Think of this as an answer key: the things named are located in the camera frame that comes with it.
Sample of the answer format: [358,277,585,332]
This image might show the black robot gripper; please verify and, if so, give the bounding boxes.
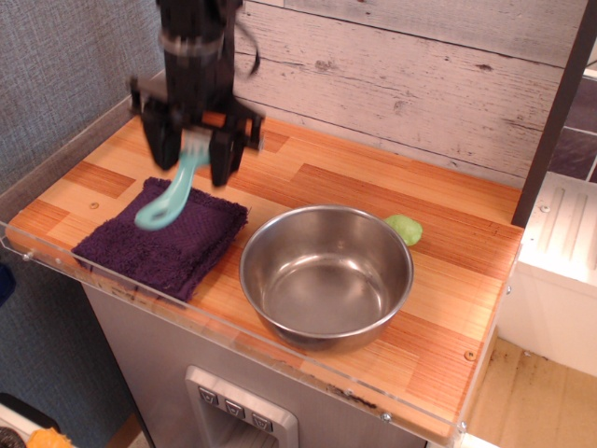
[129,46,264,188]

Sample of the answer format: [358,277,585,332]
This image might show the teal brush with white bristles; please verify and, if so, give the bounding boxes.
[134,131,211,231]

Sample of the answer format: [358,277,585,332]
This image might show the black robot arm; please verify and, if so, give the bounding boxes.
[129,1,264,187]

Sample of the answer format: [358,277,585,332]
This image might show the purple folded towel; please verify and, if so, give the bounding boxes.
[73,177,248,301]

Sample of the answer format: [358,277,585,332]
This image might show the stainless steel bowl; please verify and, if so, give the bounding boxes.
[240,204,414,352]

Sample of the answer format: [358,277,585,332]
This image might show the clear acrylic front guard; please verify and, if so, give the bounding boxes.
[0,220,470,441]

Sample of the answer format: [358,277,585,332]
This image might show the green toy vegetable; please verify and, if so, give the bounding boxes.
[384,215,423,246]

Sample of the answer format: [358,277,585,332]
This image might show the grey toy fridge cabinet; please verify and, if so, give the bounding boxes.
[84,287,426,447]

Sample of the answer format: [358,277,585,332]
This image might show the silver dispenser panel with buttons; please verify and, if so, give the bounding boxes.
[185,366,299,447]

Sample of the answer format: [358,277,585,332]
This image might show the orange object bottom left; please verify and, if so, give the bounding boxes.
[26,428,74,448]

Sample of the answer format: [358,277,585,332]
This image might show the white toy sink unit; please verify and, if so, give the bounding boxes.
[497,173,596,375]

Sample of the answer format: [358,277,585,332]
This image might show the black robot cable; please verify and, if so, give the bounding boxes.
[232,18,262,80]

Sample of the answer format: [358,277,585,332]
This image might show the dark grey right post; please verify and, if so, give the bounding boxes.
[511,0,596,228]

